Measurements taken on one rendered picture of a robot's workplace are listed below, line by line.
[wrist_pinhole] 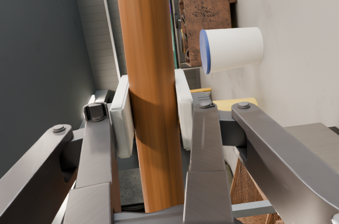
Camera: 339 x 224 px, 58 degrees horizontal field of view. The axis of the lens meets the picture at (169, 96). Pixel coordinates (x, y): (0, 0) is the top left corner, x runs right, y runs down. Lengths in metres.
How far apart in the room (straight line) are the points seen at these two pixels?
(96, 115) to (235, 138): 0.07
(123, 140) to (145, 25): 0.06
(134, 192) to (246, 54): 3.42
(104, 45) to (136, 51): 8.80
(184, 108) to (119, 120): 0.03
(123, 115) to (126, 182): 5.85
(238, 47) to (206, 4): 1.10
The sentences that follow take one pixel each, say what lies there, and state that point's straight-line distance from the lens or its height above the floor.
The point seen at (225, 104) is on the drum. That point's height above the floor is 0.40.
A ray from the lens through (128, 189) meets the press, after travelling 5.89.
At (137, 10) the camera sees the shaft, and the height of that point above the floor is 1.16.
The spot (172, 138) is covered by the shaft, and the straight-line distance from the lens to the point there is 0.20.
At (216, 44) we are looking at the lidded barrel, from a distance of 3.39.
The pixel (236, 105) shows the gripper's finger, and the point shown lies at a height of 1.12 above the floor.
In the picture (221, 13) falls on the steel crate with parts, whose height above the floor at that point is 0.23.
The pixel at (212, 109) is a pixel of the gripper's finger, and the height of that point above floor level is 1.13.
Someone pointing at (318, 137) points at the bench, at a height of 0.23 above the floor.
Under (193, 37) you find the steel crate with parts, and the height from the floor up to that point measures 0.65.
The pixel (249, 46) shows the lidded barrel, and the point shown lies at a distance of 3.49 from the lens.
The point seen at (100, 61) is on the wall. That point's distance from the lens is 9.10.
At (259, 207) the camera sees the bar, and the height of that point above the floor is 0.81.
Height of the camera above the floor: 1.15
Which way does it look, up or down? 1 degrees down
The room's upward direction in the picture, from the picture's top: 97 degrees counter-clockwise
